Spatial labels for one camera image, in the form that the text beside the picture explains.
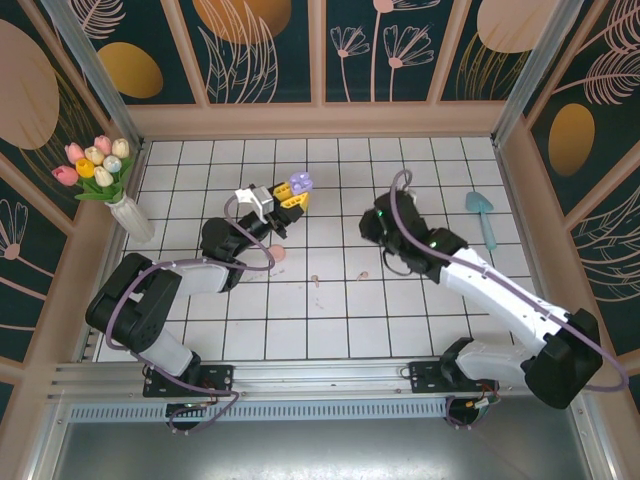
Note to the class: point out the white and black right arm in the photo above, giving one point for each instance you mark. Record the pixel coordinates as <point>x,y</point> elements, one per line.
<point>500,300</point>

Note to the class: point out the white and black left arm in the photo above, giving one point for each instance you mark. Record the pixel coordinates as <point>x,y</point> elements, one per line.
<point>145,320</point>

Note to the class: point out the teal garden trowel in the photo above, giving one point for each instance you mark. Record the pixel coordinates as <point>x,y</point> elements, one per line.
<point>475,202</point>

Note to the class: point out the white ribbed vase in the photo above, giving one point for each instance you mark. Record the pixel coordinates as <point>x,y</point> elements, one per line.
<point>132,222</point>

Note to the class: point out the artificial tulip bouquet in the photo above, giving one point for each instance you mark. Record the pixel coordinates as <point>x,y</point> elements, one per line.
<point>95,165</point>

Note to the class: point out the grey metal sheet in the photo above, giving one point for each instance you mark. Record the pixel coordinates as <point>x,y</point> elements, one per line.
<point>320,455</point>

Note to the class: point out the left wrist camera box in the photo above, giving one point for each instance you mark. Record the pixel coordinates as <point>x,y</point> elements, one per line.
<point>262,200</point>

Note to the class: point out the wall panel with orange disc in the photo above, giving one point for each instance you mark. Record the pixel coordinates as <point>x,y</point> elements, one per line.
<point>295,75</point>

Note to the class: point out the wall panel with pink flowers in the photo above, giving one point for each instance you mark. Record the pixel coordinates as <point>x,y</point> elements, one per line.
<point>20,280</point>
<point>360,85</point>

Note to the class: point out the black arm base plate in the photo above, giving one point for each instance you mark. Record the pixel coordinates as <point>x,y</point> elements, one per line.
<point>422,377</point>
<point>220,380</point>

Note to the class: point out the wall panel with pink disc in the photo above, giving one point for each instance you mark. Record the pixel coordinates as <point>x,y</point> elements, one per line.
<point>30,85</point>
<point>470,85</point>

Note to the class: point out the aluminium mounting rail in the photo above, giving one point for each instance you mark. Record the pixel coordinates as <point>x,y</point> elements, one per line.
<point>320,380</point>

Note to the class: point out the wall panel with orange oval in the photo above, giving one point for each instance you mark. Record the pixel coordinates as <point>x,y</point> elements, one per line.
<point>165,50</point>
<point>570,140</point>

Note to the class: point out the aluminium corner post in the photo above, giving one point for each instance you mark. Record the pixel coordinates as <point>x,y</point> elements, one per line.
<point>531,70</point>
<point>100,80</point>

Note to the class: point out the wall panel with pink leaves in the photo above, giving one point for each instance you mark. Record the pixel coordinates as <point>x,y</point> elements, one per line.
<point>610,260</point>

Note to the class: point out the wall panel with pink feather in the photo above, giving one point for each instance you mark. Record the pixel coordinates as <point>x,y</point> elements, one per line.
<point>615,75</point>

